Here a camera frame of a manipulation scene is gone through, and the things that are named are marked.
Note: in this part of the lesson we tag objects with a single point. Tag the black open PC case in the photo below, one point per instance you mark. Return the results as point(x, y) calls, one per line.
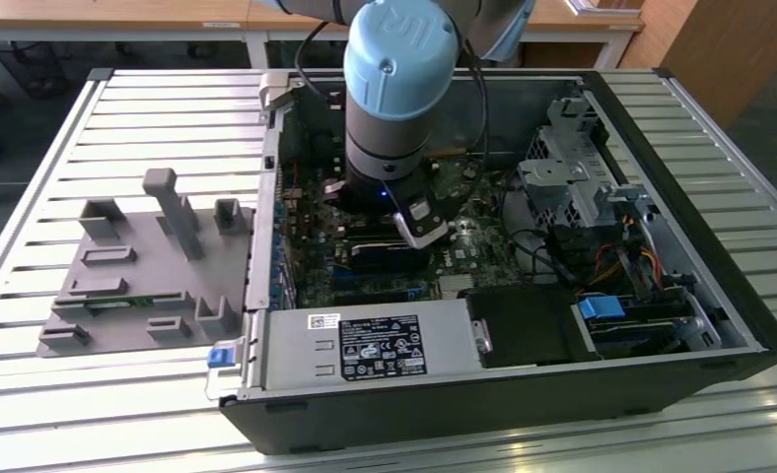
point(428, 419)

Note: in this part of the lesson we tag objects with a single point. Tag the black plastic shroud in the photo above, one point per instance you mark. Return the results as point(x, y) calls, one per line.
point(527, 325)

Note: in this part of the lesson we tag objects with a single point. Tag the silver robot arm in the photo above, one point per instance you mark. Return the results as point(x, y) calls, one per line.
point(394, 59)

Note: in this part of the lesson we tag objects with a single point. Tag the wooden cabinet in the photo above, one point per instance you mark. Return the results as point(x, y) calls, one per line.
point(723, 49)

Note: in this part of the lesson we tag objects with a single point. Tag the blue case latch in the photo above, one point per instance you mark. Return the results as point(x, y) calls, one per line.
point(221, 357)

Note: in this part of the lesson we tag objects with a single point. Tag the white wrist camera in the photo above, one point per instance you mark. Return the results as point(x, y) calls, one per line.
point(421, 224)

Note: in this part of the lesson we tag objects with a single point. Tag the grey power supply unit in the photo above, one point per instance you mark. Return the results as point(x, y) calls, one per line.
point(295, 340)

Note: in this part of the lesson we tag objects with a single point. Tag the green motherboard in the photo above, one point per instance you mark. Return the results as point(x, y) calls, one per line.
point(480, 236)

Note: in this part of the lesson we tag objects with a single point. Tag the black graphics card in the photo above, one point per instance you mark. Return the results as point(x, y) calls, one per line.
point(381, 258)

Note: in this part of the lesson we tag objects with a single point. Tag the wooden desk white frame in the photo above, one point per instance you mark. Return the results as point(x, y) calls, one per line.
point(165, 15)

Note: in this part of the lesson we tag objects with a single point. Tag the grey parts rack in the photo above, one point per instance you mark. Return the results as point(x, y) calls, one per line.
point(138, 256)

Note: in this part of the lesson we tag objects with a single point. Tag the metal drive cage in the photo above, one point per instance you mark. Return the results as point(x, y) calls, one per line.
point(552, 187)

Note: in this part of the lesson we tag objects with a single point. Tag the green RAM stick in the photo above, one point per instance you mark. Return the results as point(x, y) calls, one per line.
point(131, 300)

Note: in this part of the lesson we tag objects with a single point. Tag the blue disk carrier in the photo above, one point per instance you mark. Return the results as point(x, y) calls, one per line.
point(600, 309)

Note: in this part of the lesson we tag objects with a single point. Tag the silver chipset heat sink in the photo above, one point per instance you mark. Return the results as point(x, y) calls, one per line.
point(457, 287)

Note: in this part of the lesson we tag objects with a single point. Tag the black RAM slot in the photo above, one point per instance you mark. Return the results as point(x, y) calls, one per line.
point(369, 236)
point(369, 227)

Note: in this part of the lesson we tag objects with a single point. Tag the black rear fan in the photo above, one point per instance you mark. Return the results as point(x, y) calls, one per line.
point(325, 145)

